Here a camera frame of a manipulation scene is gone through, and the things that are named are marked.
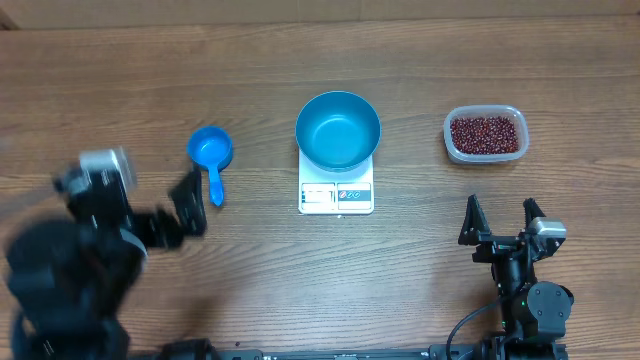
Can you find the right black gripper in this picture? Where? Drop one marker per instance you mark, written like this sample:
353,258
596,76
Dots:
475,233

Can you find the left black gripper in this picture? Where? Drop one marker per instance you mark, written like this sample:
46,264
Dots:
187,213

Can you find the blue plastic measuring scoop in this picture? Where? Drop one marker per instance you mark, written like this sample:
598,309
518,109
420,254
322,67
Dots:
211,148

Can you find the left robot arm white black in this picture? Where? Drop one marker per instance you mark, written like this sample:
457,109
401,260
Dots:
70,276

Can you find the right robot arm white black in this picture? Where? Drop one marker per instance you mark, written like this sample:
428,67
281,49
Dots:
533,312

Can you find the white digital kitchen scale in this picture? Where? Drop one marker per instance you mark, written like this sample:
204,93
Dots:
322,192

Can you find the blue metal bowl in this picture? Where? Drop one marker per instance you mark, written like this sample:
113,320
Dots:
338,130

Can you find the red adzuki beans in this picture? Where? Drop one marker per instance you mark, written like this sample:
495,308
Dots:
484,135

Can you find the clear plastic bean container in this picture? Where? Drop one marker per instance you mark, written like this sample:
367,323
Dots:
487,111

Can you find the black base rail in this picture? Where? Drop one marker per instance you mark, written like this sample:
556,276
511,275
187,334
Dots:
201,349

